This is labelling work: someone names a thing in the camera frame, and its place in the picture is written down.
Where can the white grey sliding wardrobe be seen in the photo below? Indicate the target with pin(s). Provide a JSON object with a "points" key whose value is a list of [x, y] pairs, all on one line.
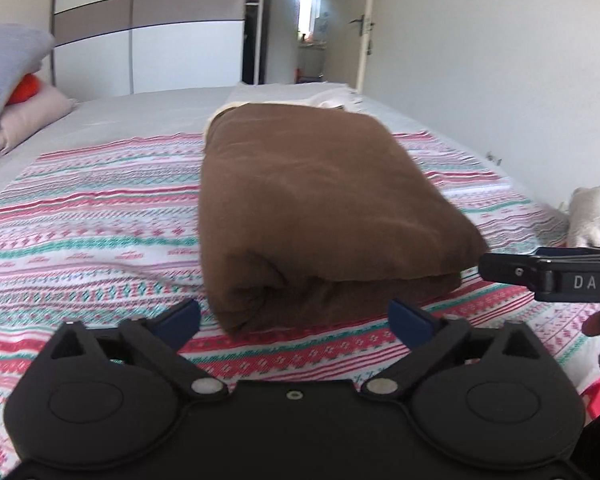
{"points": [[107, 48]]}

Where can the white puffy jacket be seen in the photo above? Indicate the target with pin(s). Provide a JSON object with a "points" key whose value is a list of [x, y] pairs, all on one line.
{"points": [[584, 218]]}

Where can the cream folded cloth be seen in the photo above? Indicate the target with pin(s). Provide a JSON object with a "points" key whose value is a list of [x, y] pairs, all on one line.
{"points": [[315, 94]]}

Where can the beige folded quilt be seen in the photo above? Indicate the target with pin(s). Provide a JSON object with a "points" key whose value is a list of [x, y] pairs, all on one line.
{"points": [[19, 122]]}

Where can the white bedroom door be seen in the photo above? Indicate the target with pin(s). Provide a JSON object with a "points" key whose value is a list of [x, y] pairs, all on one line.
{"points": [[349, 25]]}

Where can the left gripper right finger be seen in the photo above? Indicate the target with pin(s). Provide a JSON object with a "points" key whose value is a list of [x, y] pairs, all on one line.
{"points": [[430, 341]]}

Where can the grey bed sheet mattress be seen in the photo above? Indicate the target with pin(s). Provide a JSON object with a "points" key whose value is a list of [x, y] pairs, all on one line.
{"points": [[130, 110]]}

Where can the brown coat with fur collar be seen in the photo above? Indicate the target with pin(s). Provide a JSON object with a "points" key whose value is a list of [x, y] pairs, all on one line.
{"points": [[314, 217]]}

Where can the red plush toy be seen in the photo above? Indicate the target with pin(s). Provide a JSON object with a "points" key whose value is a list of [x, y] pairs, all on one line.
{"points": [[29, 86]]}

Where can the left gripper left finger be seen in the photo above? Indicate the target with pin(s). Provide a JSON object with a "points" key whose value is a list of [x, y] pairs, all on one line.
{"points": [[154, 343]]}

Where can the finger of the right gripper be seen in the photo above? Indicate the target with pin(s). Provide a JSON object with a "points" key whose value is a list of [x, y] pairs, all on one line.
{"points": [[522, 270]]}

